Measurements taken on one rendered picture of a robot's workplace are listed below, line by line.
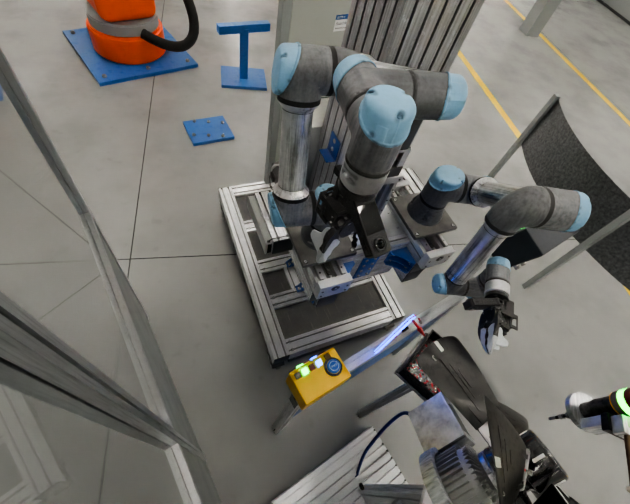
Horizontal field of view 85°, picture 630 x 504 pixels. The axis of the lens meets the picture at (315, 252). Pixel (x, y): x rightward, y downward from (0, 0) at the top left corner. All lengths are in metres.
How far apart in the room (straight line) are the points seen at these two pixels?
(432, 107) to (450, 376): 0.71
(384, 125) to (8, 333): 0.43
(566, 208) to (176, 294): 2.02
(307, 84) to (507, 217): 0.64
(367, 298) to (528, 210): 1.33
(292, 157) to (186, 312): 1.49
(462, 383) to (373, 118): 0.79
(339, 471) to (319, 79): 1.77
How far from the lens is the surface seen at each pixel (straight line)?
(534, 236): 1.45
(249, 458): 2.08
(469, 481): 1.05
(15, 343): 0.34
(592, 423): 0.86
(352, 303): 2.16
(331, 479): 2.05
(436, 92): 0.64
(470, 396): 1.08
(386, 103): 0.50
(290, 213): 1.10
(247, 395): 2.12
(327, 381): 1.06
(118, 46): 4.08
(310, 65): 0.93
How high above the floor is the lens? 2.08
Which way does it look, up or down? 55 degrees down
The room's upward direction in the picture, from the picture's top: 18 degrees clockwise
